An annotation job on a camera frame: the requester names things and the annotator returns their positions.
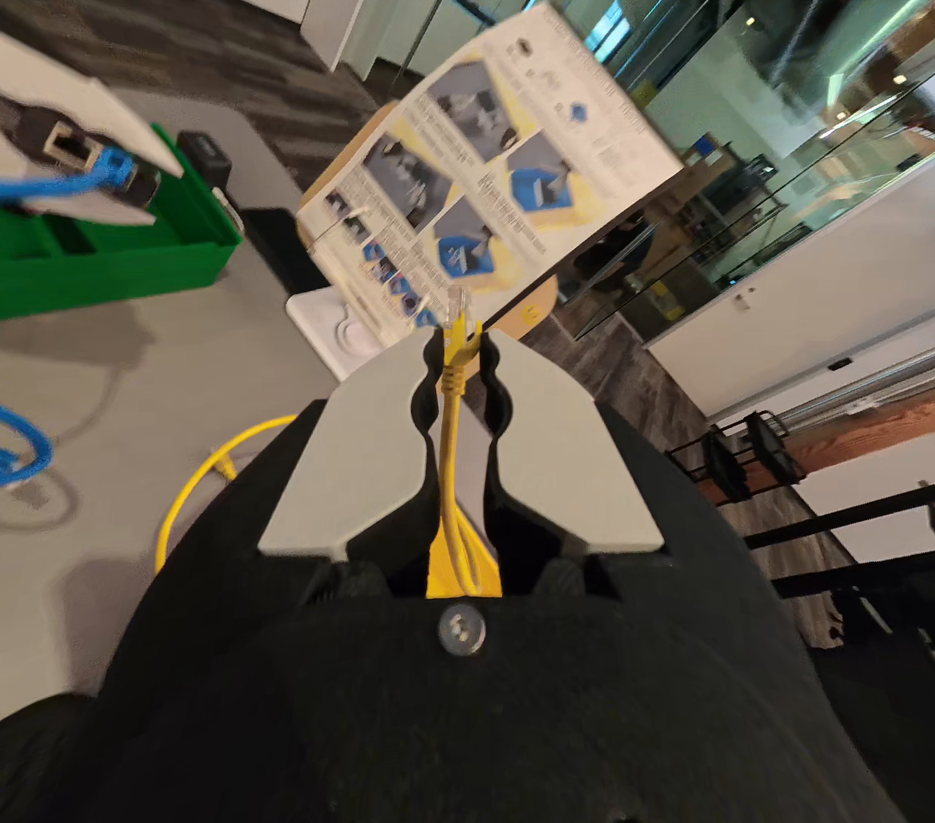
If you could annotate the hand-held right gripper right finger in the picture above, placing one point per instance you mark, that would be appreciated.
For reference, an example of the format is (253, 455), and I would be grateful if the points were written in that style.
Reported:
(577, 472)

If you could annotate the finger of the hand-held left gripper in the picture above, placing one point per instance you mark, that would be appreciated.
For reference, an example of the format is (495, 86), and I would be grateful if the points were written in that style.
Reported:
(87, 208)
(95, 107)

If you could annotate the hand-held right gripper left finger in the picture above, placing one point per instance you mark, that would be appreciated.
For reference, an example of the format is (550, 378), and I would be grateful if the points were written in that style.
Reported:
(350, 472)

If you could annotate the black ethernet splitter box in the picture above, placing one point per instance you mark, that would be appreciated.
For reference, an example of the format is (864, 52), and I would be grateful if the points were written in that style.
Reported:
(66, 144)

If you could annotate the green plastic bin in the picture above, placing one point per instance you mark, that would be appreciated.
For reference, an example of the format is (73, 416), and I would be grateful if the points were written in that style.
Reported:
(146, 253)

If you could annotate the yellow plastic bin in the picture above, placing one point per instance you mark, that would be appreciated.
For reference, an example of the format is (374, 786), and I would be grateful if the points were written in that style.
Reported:
(438, 574)

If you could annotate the black electronic device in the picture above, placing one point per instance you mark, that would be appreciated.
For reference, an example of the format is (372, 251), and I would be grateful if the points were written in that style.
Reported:
(208, 155)

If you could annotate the yellow smiley sticker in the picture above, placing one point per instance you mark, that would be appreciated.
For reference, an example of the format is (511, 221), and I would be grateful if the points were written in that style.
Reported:
(530, 313)

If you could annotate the black metal rack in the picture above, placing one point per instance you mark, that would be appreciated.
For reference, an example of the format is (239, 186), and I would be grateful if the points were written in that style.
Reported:
(767, 450)

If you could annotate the wooden beam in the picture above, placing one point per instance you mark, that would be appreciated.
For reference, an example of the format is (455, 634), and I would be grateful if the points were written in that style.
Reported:
(862, 432)

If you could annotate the wooden clipboard with instruction sheet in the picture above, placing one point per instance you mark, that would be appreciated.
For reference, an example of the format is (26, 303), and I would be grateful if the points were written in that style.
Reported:
(511, 180)

